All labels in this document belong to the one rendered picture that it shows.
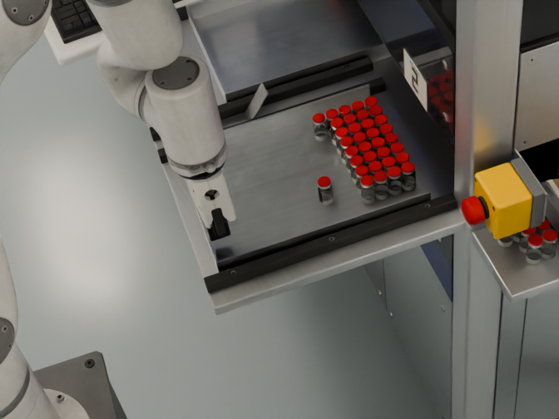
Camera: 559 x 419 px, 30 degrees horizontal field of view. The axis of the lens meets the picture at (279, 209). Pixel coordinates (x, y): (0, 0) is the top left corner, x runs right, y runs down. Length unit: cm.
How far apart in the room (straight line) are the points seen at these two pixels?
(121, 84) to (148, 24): 20
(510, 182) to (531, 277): 16
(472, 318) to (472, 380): 21
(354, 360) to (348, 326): 10
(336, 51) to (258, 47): 14
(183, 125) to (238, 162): 37
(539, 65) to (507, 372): 77
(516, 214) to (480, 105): 16
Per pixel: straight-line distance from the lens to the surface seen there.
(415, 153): 169
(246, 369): 251
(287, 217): 162
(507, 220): 145
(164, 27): 123
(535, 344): 197
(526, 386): 209
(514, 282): 153
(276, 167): 169
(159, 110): 135
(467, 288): 172
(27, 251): 288
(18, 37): 99
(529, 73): 141
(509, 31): 134
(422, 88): 158
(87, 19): 215
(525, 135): 149
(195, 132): 137
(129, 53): 125
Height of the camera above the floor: 212
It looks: 50 degrees down
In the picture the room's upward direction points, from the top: 11 degrees counter-clockwise
